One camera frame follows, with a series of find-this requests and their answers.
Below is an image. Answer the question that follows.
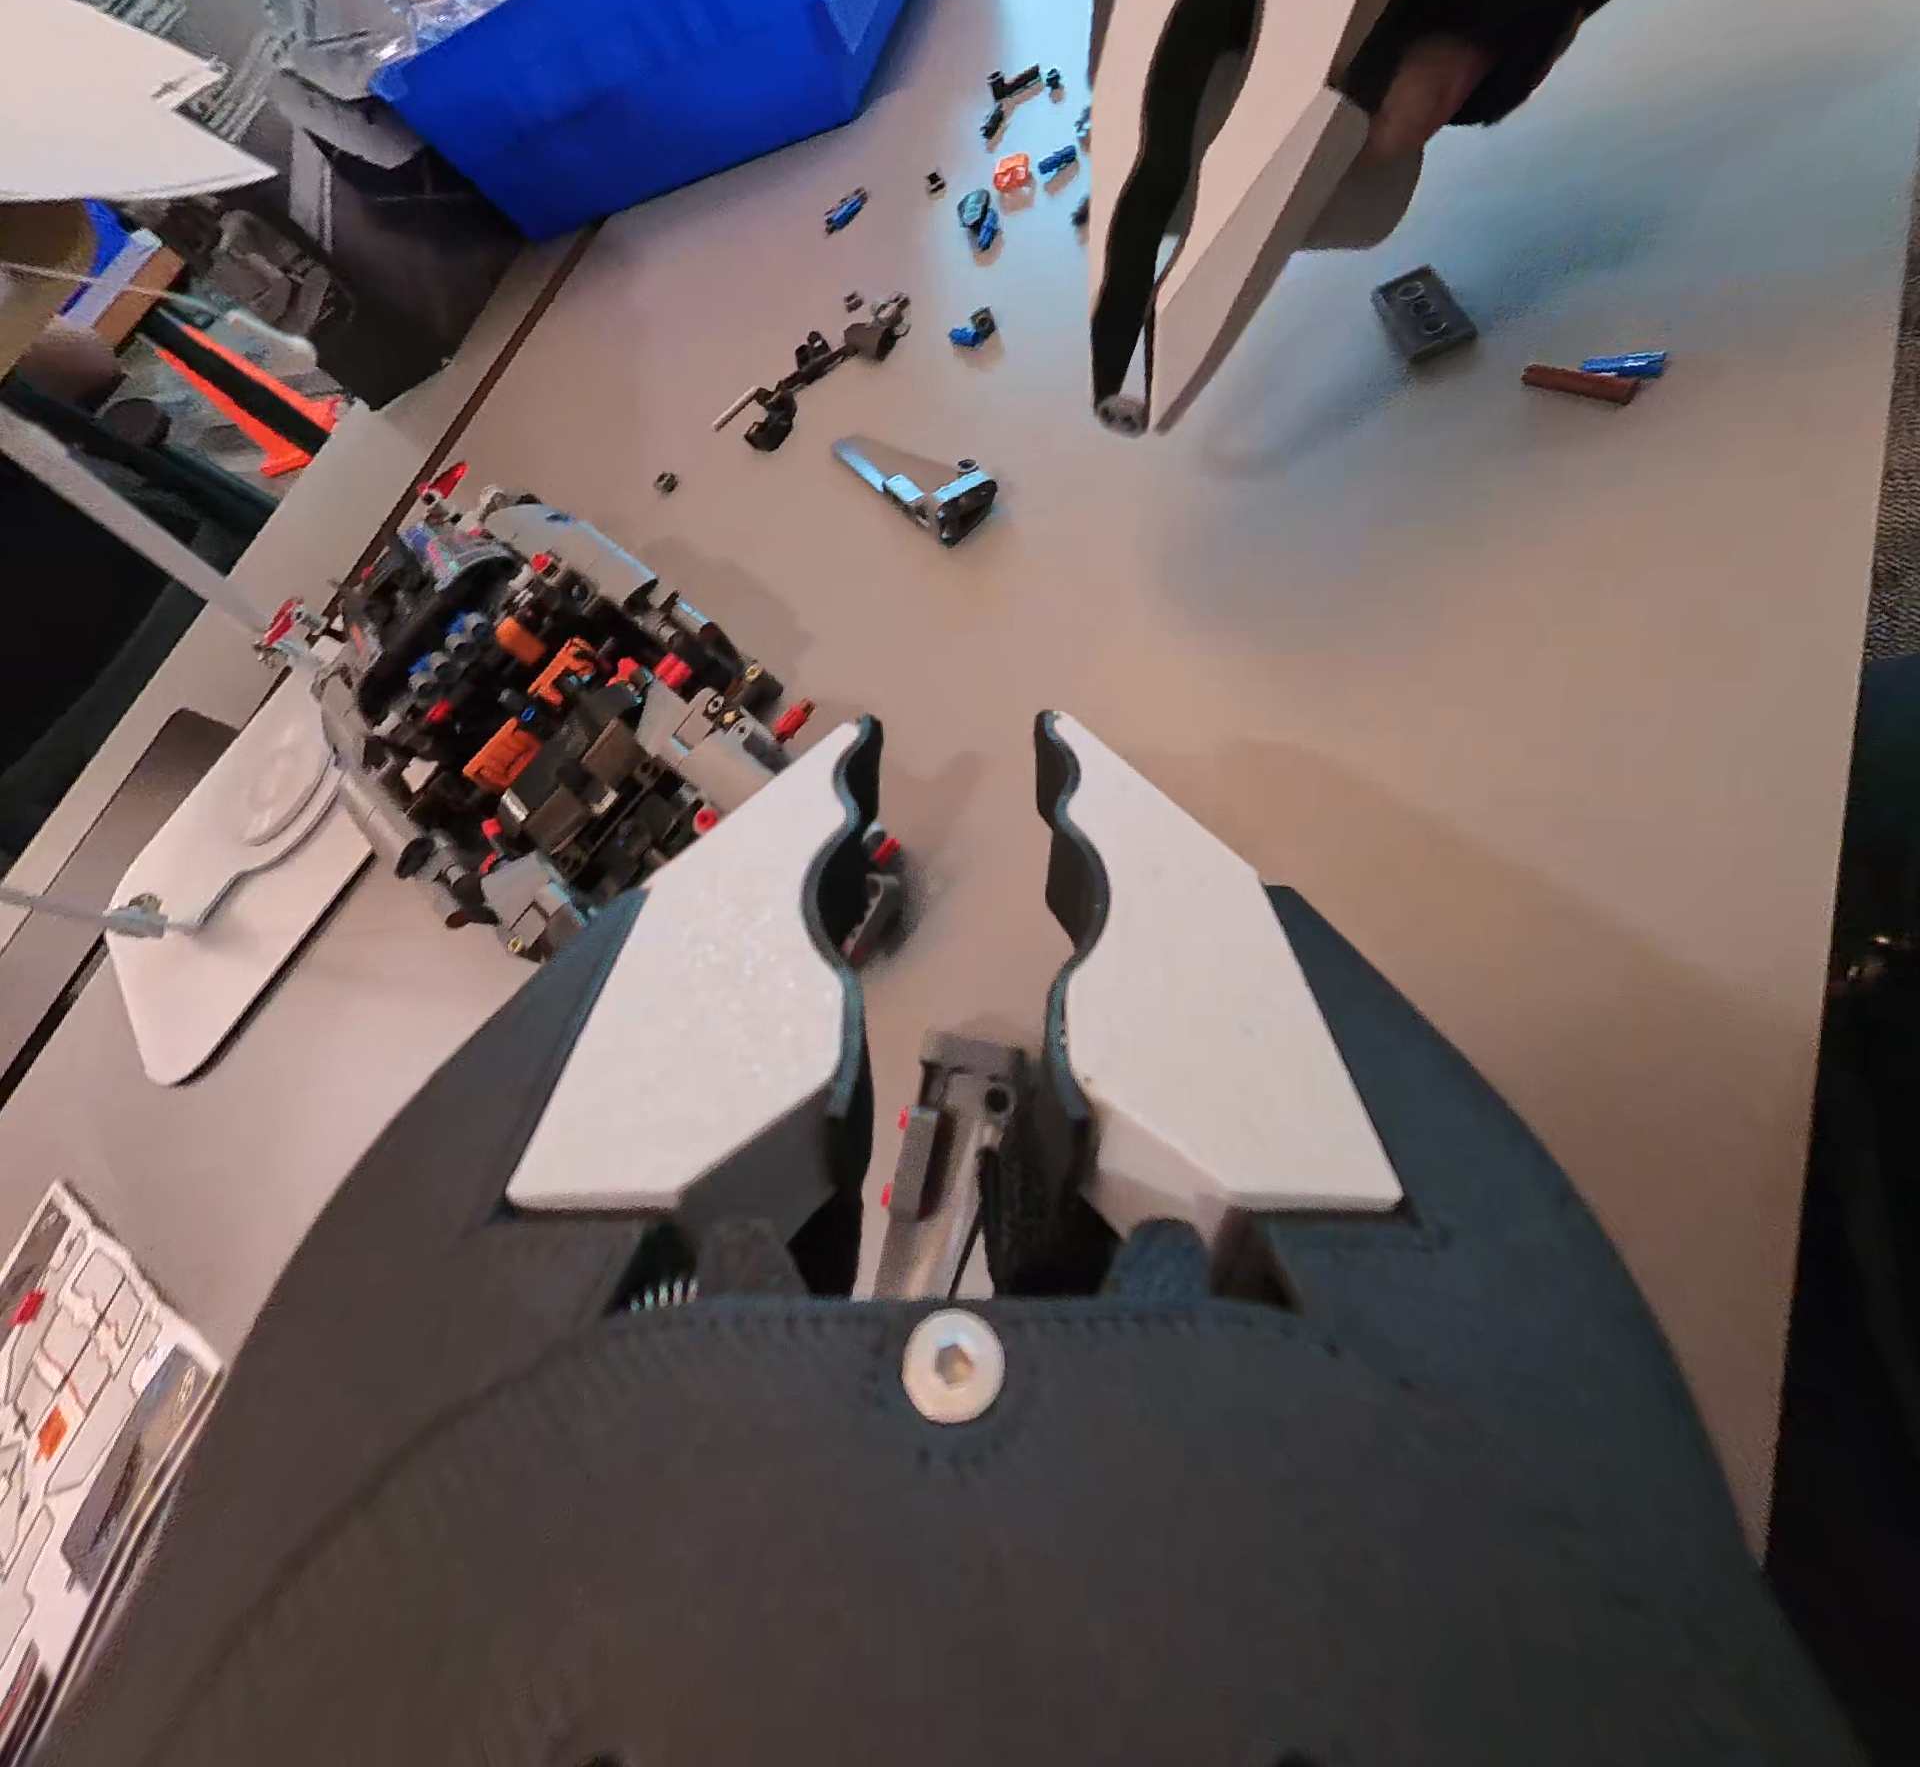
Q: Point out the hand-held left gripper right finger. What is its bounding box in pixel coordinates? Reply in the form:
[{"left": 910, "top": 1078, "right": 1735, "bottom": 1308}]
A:
[{"left": 1035, "top": 707, "right": 1407, "bottom": 1265}]

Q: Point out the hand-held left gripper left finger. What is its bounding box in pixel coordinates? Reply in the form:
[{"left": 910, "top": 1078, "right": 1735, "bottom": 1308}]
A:
[{"left": 507, "top": 715, "right": 887, "bottom": 1265}]

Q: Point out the grey lego wing piece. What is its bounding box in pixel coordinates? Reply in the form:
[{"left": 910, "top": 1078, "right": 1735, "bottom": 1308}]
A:
[{"left": 869, "top": 1028, "right": 1038, "bottom": 1301}]

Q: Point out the grey lego plate with holes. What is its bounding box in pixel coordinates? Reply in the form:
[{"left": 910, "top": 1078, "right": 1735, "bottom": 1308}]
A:
[{"left": 1368, "top": 268, "right": 1482, "bottom": 367}]

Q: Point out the grey black lego spaceship model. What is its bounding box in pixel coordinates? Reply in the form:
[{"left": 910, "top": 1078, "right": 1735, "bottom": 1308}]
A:
[{"left": 254, "top": 459, "right": 910, "bottom": 972}]

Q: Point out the grey lego wing dark connector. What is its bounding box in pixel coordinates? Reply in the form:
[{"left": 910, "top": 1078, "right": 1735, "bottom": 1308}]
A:
[{"left": 833, "top": 436, "right": 1002, "bottom": 549}]

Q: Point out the black lego connector piece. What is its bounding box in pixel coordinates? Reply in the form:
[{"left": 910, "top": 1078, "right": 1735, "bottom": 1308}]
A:
[{"left": 757, "top": 328, "right": 849, "bottom": 415}]

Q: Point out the lego sticker sheet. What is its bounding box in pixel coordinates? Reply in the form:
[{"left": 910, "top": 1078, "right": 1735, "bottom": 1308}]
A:
[{"left": 0, "top": 1179, "right": 227, "bottom": 1761}]

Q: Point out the lego set box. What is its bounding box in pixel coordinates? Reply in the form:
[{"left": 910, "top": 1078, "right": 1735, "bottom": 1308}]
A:
[{"left": 0, "top": 0, "right": 602, "bottom": 411}]

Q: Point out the lego instruction booklet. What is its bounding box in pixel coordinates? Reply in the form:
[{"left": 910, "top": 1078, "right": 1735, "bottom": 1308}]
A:
[{"left": 0, "top": 0, "right": 282, "bottom": 209}]

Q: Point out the person's right hand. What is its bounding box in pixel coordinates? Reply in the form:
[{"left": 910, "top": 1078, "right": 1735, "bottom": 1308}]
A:
[{"left": 1368, "top": 0, "right": 1920, "bottom": 168}]

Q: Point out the silver book stand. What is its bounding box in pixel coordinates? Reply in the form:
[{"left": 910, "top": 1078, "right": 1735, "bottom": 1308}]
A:
[{"left": 0, "top": 268, "right": 376, "bottom": 1084}]

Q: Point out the blue storage bin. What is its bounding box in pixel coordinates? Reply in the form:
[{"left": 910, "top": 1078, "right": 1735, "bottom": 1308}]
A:
[{"left": 372, "top": 0, "right": 957, "bottom": 244}]

